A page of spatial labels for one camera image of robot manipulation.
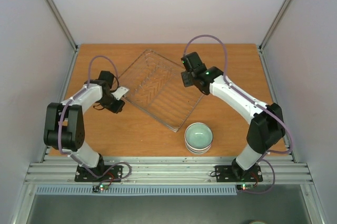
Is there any left small circuit board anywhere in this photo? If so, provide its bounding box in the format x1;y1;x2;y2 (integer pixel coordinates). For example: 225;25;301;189
92;185;110;193

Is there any small circuit board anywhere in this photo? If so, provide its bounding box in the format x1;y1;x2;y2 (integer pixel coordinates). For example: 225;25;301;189
92;185;110;193
236;184;256;191

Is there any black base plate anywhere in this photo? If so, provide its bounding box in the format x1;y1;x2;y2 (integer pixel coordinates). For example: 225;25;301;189
210;165;263;182
74;165;123;182

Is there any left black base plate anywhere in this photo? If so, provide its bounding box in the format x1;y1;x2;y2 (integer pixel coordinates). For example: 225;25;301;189
74;165;123;182

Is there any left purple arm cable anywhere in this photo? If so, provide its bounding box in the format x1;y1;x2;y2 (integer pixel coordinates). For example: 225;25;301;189
58;55;134;182

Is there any bottom striped ceramic bowl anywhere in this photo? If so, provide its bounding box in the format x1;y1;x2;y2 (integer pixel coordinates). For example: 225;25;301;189
186;146;211;155

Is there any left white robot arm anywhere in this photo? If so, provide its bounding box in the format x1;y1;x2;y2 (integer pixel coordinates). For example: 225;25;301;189
43;71;129;181

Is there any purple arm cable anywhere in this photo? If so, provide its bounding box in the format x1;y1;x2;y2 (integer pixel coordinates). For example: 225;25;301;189
58;55;134;182
183;34;293;196

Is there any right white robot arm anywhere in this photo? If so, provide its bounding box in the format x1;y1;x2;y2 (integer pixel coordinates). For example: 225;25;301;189
181;52;285;181

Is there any grey slotted cable duct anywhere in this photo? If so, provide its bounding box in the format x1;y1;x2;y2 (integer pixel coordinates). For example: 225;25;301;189
36;185;237;196

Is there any chrome wire dish rack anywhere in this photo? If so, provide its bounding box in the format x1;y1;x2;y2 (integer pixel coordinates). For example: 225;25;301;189
119;49;203;132

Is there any right small circuit board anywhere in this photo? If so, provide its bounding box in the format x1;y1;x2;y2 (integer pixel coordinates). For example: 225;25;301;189
236;184;256;191

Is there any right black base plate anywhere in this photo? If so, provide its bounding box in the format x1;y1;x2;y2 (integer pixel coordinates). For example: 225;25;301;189
210;165;263;182

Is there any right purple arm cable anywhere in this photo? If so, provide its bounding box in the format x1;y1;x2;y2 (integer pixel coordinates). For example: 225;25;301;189
183;34;293;196

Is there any aluminium rail frame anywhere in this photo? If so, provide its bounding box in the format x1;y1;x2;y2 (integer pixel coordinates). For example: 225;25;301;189
24;155;313;185

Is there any teal patterned ceramic bowl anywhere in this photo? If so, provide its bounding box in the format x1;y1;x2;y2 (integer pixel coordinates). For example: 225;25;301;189
184;123;213;150

